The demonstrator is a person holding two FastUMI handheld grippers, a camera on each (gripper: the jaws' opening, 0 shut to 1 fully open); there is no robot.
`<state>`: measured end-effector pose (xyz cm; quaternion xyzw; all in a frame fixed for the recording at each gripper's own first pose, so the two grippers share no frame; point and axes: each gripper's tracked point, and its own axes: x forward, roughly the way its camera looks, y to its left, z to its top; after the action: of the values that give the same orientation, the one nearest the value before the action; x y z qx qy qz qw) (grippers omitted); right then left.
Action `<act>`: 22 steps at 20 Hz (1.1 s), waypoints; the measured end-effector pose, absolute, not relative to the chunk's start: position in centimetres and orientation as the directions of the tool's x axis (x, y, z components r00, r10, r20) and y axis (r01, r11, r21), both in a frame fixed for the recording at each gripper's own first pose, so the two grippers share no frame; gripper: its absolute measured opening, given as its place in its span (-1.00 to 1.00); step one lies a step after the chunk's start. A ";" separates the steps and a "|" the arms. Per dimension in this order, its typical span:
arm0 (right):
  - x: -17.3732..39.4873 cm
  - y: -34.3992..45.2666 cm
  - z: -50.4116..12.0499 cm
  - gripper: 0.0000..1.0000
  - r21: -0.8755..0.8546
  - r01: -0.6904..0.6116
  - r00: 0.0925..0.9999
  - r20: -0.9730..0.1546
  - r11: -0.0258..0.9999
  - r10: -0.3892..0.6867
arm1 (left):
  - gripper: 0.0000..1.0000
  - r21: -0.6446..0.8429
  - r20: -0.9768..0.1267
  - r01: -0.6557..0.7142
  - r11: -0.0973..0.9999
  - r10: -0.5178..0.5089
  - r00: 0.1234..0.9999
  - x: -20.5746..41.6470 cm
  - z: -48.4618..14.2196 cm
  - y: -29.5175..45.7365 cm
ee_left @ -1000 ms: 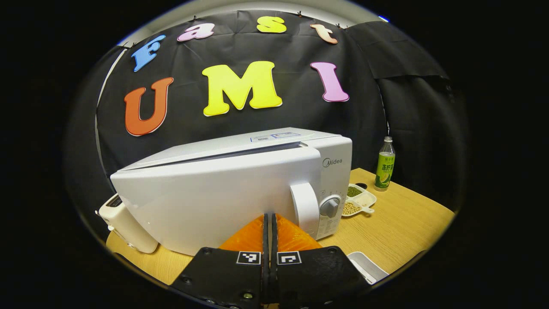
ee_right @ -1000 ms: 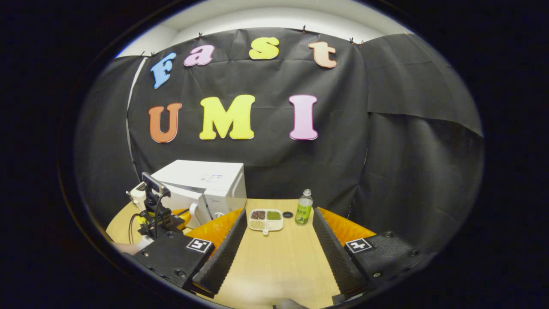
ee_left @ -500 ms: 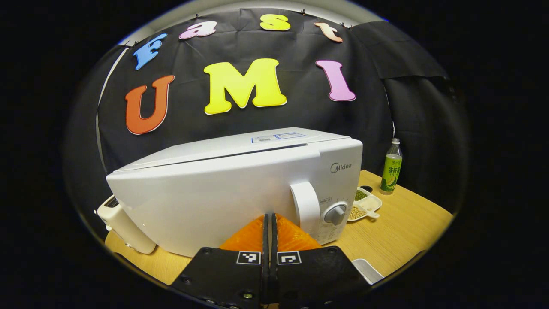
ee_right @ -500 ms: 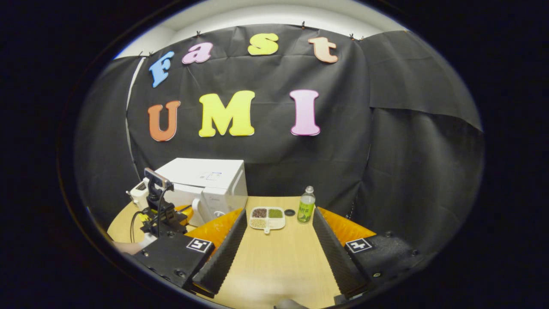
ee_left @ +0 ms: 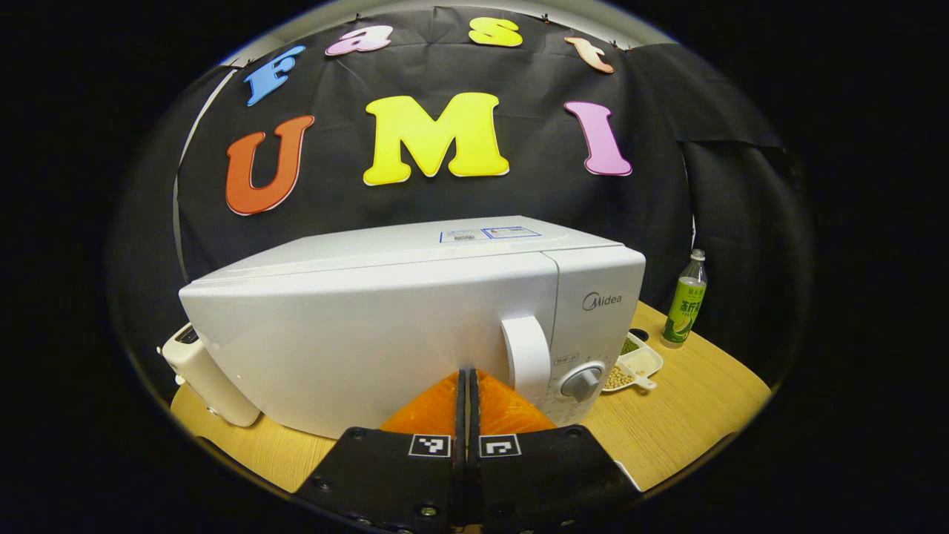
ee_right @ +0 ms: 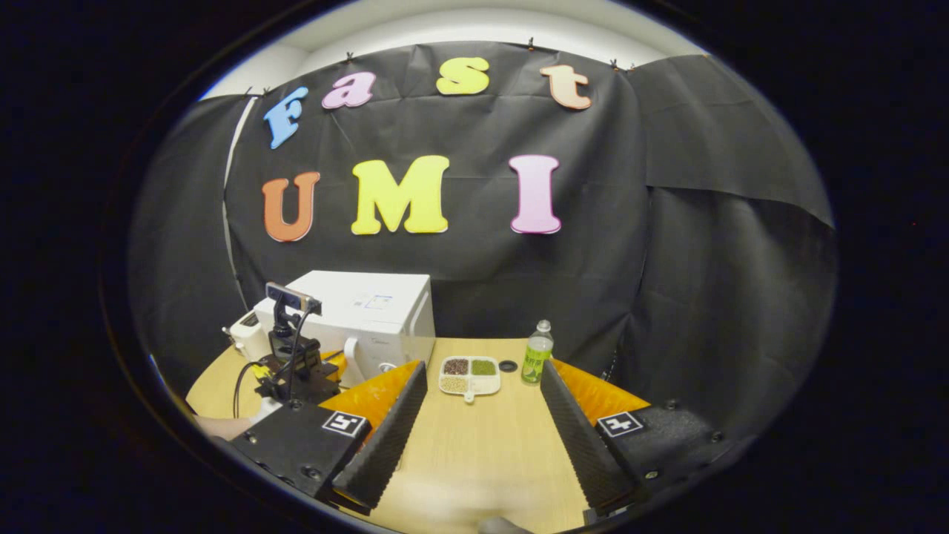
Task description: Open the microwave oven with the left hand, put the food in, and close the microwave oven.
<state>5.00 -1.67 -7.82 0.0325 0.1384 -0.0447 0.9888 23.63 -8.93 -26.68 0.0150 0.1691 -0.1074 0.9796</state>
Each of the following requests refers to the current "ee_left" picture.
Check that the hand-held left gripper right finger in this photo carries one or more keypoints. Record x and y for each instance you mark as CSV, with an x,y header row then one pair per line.
x,y
541,478

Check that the white toaster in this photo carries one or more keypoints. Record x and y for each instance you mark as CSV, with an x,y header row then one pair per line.
x,y
215,386

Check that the white microwave oven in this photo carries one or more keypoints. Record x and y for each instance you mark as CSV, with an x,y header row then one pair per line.
x,y
371,334

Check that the green label drink bottle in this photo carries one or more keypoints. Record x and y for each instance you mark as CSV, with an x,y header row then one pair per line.
x,y
683,308

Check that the white divided dish with beans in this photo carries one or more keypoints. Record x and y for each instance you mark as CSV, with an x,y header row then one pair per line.
x,y
641,361

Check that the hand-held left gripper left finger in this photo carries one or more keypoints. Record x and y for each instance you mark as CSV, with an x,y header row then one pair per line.
x,y
393,482

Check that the black backdrop cloth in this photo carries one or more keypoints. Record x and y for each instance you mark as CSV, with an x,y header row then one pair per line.
x,y
519,200

